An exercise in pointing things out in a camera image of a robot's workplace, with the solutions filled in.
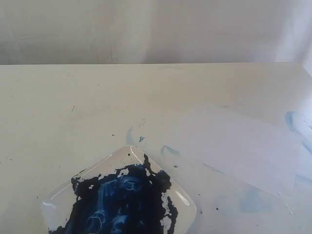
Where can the white square paint plate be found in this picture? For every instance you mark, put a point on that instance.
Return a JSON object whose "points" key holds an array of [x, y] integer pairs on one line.
{"points": [[125, 193]]}

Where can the white paper sheet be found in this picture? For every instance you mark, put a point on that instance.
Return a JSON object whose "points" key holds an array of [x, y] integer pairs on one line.
{"points": [[248, 149]]}

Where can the white backdrop curtain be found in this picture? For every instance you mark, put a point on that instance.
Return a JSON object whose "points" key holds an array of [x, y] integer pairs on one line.
{"points": [[153, 31]]}

